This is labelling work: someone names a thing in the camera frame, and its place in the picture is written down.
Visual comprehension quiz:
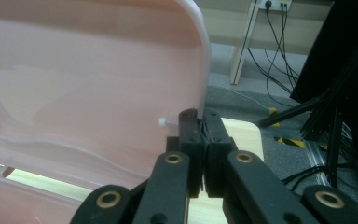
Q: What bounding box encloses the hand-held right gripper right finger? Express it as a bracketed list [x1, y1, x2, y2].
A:
[203, 109, 238, 199]

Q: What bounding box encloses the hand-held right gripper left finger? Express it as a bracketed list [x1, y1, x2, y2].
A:
[166, 108, 206, 199]

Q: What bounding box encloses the pink medicine box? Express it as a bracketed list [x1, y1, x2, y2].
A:
[0, 0, 213, 224]

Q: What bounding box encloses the black metal stand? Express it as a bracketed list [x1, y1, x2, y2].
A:
[256, 29, 358, 189]

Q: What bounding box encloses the white power socket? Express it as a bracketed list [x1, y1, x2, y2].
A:
[259, 0, 294, 10]

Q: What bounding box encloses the dark curtain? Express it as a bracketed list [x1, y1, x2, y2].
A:
[289, 0, 358, 105]

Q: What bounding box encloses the white floor cable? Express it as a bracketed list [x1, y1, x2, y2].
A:
[210, 84, 270, 111]

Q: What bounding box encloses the black hanging cable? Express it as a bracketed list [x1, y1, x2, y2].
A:
[246, 46, 294, 107]
[264, 3, 301, 87]

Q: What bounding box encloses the black floor cable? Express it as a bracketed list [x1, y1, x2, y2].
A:
[280, 165, 328, 191]

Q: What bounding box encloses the metal floor rail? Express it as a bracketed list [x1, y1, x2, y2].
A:
[303, 145, 329, 189]

